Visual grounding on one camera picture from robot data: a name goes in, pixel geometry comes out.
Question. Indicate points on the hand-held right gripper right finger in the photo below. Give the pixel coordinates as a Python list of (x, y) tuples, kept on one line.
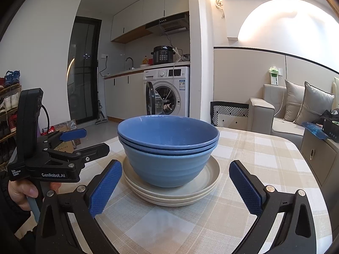
[(245, 187)]

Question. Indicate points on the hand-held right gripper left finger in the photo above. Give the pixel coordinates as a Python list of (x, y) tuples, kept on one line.
[(106, 187)]

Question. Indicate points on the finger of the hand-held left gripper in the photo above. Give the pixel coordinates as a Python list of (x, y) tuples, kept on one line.
[(87, 152), (72, 135)]

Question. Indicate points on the cream plate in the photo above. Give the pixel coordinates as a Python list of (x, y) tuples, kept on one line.
[(172, 203), (172, 198), (209, 174)]

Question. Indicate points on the blue ceramic bowl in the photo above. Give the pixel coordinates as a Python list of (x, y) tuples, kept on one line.
[(169, 151), (164, 129), (166, 172)]

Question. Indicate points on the person's left hand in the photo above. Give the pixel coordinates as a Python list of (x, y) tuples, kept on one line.
[(20, 193)]

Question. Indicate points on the cardboard box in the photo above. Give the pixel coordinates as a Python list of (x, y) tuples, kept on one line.
[(66, 125)]

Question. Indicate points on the shoe rack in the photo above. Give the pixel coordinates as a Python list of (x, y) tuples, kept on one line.
[(9, 111)]

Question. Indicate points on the floor mop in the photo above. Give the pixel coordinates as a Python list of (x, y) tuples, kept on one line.
[(100, 116)]

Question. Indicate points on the white kitchen base cabinet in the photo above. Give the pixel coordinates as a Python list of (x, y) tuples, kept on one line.
[(121, 98)]

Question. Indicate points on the black framed glass door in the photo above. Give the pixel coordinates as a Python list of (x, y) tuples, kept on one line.
[(84, 71)]

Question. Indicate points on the beige sofa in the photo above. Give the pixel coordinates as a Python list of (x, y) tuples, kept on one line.
[(262, 113)]

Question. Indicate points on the black white patterned bag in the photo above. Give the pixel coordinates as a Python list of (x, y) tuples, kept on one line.
[(227, 113)]

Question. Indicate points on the beige checked tablecloth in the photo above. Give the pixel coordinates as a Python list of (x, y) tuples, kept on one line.
[(172, 230)]

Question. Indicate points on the beige side cabinet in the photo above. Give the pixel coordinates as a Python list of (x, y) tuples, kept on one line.
[(323, 158)]

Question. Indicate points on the kitchen faucet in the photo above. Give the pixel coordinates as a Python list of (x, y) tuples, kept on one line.
[(129, 62)]

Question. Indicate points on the grey cushion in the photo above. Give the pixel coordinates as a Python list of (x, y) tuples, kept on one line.
[(315, 105), (292, 100)]

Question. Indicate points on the yellow bottle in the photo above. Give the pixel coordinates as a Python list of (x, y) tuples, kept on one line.
[(145, 61)]

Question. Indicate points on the black box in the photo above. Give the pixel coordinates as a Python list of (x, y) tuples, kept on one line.
[(331, 128)]

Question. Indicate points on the white washing machine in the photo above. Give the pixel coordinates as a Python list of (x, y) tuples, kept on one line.
[(164, 74)]

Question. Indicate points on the dark clothing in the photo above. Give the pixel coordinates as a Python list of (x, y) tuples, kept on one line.
[(331, 113)]

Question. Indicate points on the black pressure cooker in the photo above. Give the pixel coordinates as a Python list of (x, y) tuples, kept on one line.
[(163, 55)]

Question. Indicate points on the beige padded headboard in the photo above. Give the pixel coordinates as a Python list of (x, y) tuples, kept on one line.
[(337, 92)]

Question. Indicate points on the white upper kitchen cabinets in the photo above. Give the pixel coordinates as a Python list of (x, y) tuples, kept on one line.
[(132, 13)]

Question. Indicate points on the silver range hood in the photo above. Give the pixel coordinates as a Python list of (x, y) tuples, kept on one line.
[(169, 26)]

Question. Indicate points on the green white wall device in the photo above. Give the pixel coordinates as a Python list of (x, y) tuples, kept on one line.
[(274, 76)]

